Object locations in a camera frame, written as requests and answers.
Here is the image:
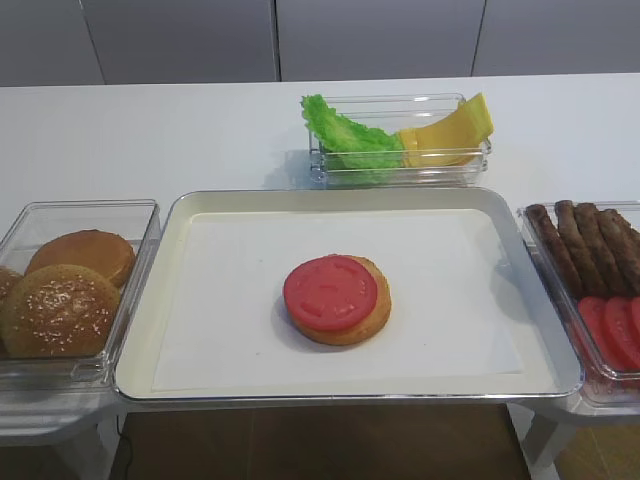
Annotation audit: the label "black cable under table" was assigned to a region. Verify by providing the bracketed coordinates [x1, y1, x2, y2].
[115, 415, 134, 480]

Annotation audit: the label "clear lettuce cheese container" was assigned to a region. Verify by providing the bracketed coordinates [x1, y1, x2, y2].
[303, 93, 493, 188]

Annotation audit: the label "clear right meat container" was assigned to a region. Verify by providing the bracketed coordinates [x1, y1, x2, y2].
[518, 200, 639, 386]

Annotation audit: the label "white paper tray liner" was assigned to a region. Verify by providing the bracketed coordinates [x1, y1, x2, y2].
[152, 210, 525, 395]

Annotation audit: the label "green lettuce leaf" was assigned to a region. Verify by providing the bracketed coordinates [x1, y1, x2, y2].
[301, 94, 404, 169]

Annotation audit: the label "leftmost brown meat patty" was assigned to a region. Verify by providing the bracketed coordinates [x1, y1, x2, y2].
[525, 204, 584, 299]

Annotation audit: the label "sesame seed top bun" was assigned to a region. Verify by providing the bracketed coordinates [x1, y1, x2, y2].
[1, 264, 120, 359]

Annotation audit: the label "clear left bun container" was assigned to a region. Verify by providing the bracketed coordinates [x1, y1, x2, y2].
[1, 200, 161, 389]

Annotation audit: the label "red tomato slice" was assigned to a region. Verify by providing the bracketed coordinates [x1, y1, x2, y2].
[603, 297, 639, 371]
[283, 255, 379, 332]
[578, 297, 626, 371]

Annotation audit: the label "plain brown bun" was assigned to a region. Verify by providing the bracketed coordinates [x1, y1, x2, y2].
[25, 229, 136, 287]

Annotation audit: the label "bun at left edge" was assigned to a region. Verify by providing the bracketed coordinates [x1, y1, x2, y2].
[0, 266, 23, 303]

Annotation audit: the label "bottom bun half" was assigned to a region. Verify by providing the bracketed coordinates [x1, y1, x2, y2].
[286, 255, 392, 346]

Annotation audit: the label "brown meat patty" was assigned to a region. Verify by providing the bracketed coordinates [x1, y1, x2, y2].
[597, 209, 639, 296]
[554, 200, 609, 298]
[525, 204, 584, 299]
[574, 203, 630, 297]

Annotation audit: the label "white metal serving tray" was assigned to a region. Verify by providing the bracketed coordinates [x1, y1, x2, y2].
[114, 187, 584, 408]

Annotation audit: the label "yellow cheese slices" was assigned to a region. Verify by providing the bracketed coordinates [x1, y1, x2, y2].
[398, 93, 494, 168]

